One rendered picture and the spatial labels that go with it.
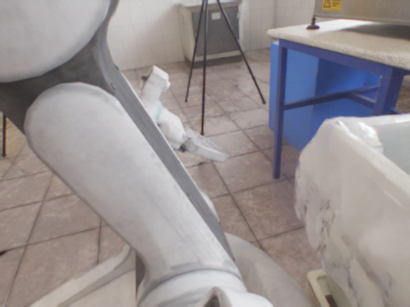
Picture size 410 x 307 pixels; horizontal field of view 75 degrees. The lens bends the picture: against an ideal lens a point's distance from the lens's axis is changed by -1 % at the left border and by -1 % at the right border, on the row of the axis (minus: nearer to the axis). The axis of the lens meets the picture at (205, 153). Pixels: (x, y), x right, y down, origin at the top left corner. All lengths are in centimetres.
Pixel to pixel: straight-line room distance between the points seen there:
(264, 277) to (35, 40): 62
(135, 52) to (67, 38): 428
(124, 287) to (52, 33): 46
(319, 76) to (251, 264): 109
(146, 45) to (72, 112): 423
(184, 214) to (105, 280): 32
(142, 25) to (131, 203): 420
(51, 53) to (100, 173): 12
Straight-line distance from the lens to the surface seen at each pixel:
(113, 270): 57
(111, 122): 24
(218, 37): 394
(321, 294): 83
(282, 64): 128
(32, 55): 19
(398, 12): 103
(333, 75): 160
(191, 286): 35
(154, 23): 444
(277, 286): 68
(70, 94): 24
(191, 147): 55
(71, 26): 19
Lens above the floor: 93
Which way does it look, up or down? 31 degrees down
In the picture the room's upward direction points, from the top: 6 degrees counter-clockwise
